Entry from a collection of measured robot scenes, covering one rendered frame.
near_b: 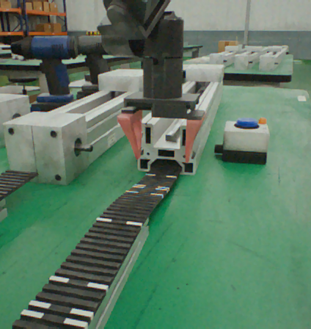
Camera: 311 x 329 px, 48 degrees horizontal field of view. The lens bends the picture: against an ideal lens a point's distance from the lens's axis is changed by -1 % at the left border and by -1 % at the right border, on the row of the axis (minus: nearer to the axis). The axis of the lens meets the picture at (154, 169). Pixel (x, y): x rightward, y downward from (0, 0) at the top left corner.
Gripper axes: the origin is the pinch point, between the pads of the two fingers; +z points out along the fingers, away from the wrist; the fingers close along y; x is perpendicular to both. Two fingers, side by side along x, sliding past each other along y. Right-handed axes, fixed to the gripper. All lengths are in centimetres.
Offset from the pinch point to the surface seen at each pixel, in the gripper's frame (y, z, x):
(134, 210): -0.5, 1.2, 16.6
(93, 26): 459, -48, -1048
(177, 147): -1.5, 0.1, -4.6
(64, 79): 36, -6, -37
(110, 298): -1.9, 3.5, 28.3
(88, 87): 38, -2, -57
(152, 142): 2.6, -0.7, -4.3
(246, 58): -11, -4, -199
